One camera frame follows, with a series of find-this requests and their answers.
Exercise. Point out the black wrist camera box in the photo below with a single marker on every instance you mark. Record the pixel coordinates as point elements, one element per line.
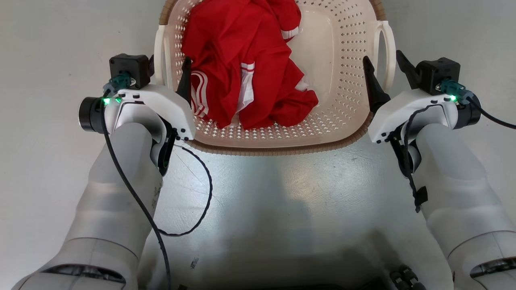
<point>439,72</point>
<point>131,66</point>

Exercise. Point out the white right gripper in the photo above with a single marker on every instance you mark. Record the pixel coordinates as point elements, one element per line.
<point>399,108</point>

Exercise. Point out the red garment with white stripes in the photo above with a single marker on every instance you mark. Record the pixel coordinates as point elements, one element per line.
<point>242,40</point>

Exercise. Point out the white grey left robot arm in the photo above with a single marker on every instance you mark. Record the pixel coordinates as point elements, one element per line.
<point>113,201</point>

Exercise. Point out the beige perforated plastic laundry basket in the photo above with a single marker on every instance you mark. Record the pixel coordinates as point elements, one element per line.
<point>342,60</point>

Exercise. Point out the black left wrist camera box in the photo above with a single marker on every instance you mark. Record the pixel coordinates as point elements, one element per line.
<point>131,66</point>

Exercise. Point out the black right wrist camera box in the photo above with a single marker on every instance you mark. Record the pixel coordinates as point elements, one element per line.
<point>439,72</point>

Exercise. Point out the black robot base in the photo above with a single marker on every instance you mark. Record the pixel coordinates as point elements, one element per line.
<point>405,278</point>

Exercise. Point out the small grey floor scrap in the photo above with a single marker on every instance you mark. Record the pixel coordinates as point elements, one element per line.
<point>194,262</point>

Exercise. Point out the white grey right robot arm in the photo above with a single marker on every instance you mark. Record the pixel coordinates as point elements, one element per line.
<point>463,193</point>

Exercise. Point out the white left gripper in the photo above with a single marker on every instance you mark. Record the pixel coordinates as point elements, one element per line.
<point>169,104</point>

